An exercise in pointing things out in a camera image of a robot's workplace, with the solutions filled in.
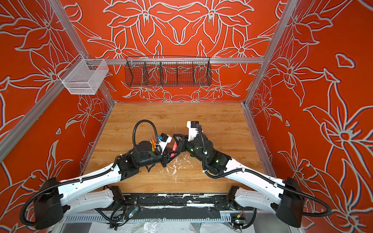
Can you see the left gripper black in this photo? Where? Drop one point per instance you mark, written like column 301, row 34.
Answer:
column 167, row 151

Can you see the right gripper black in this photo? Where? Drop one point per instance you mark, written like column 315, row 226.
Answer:
column 186, row 142

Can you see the pink marker pen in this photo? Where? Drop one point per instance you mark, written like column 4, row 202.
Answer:
column 174, row 149

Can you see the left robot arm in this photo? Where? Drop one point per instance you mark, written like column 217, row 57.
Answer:
column 54, row 199

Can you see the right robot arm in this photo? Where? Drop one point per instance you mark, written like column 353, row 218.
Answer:
column 281, row 197

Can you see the clear plastic bin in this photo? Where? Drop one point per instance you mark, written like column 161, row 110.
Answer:
column 83, row 79

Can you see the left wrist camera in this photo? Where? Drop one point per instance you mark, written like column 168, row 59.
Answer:
column 162, row 141

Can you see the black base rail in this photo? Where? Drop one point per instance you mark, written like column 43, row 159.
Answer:
column 215, row 201

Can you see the black wire basket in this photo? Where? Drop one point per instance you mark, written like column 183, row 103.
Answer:
column 173, row 71

